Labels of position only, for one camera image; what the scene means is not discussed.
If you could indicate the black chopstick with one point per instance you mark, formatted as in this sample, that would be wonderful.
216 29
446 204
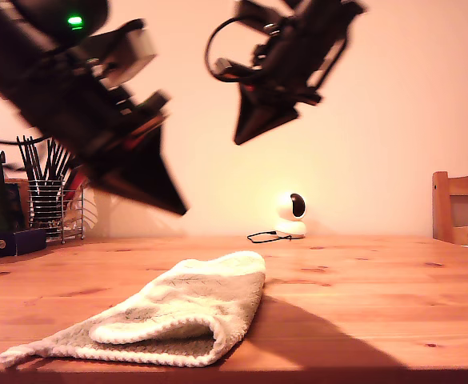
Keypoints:
49 160
35 157
54 162
24 158
59 164
30 157

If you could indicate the cream fluffy tea towel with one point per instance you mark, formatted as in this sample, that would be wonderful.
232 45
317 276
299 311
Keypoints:
193 304

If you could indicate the white round security camera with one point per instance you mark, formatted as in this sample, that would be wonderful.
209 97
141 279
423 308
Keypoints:
291 224

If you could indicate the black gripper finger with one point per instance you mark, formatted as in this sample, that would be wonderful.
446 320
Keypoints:
137 192
159 168
271 120
247 116

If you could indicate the brown wooden box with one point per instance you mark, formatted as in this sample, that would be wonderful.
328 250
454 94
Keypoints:
17 200

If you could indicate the wooden chair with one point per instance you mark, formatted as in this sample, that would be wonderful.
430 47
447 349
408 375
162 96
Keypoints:
441 208

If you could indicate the dark box with round logo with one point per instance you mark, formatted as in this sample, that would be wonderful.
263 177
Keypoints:
13 242

